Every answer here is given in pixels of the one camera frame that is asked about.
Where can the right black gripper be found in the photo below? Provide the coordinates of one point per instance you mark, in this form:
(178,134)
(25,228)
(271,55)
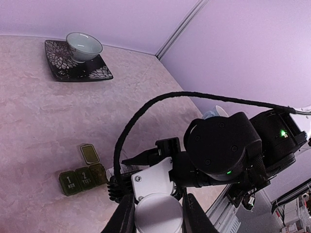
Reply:
(181,169)

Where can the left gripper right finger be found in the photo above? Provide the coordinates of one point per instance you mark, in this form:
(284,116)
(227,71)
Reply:
(194,218)

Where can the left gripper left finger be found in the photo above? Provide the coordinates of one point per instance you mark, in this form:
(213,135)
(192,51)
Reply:
(122,220)

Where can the green three-compartment pill box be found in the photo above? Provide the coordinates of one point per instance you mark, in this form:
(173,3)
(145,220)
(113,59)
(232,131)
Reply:
(85,178)

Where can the white pill bottle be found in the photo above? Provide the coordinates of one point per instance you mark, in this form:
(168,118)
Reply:
(124,169)

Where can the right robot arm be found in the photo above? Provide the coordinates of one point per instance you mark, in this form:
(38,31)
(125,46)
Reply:
(244,153)

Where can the light blue mug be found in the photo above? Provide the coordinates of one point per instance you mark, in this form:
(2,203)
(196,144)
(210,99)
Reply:
(217,111)

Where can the cluttered background shelf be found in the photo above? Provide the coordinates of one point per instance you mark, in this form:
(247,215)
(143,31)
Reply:
(293,209)

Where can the celadon green bowl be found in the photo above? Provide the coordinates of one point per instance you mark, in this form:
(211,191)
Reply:
(83,47)

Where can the black floral square plate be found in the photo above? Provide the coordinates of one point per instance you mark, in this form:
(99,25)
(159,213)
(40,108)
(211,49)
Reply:
(65,69)

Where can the front aluminium rail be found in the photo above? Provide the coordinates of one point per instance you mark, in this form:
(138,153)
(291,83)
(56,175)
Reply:
(222,214)

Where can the right aluminium frame post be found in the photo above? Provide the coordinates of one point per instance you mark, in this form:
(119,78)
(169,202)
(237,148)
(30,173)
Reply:
(199,5)

